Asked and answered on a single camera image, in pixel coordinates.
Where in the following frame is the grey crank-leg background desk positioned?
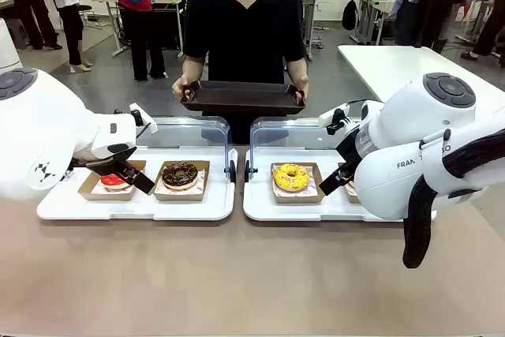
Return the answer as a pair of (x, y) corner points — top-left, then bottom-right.
(302, 0), (325, 62)

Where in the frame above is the white cylindrical air purifier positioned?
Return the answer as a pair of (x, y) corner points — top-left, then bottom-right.
(0, 17), (20, 74)

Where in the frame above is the white background desk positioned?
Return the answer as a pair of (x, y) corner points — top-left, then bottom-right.
(353, 0), (396, 46)

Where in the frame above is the clear display case lid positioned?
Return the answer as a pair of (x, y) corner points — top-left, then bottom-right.
(249, 117), (362, 180)
(136, 114), (232, 180)

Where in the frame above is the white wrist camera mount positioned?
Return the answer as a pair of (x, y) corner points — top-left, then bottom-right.
(318, 103), (362, 136)
(129, 103), (158, 135)

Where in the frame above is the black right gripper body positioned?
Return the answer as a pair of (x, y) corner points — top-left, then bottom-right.
(335, 129), (362, 167)

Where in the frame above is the person's right forearm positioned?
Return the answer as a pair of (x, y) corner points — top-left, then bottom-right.
(181, 56), (209, 84)

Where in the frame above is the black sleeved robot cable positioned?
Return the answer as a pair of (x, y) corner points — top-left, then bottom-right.
(402, 128), (505, 270)

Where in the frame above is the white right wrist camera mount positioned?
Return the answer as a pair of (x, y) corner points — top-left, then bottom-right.
(318, 103), (362, 136)

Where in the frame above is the black backpack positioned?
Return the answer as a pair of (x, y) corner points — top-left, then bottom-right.
(341, 0), (358, 32)

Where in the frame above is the person's right hand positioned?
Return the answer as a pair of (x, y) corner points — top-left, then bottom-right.
(172, 74), (200, 99)

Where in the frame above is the chocolate glazed donut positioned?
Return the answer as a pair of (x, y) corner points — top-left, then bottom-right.
(162, 161), (199, 191)

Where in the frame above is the person's black shirt torso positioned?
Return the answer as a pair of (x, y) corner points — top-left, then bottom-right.
(183, 0), (307, 144)

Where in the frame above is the yellow sprinkled donut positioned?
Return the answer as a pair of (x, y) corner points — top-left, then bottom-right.
(272, 163), (310, 193)

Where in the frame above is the bystander in pink top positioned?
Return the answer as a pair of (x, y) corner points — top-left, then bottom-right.
(31, 0), (95, 73)

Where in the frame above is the white display case base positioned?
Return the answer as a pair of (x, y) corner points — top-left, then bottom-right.
(36, 146), (238, 222)
(243, 147), (406, 223)

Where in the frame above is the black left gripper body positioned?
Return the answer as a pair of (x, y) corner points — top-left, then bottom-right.
(69, 145), (137, 175)

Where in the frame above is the person's left forearm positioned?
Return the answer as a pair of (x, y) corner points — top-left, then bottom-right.
(286, 58), (308, 81)

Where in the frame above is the large white table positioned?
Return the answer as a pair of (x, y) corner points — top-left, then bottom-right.
(338, 44), (505, 103)

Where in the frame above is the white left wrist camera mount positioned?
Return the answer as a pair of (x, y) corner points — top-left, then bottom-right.
(129, 103), (158, 135)

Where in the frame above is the dark brown serving tray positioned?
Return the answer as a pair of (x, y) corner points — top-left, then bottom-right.
(180, 80), (307, 117)

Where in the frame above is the red glazed donut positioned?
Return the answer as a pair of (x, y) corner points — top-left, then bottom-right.
(99, 174), (135, 192)

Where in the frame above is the person's left hand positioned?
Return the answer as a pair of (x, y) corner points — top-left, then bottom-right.
(293, 75), (310, 102)

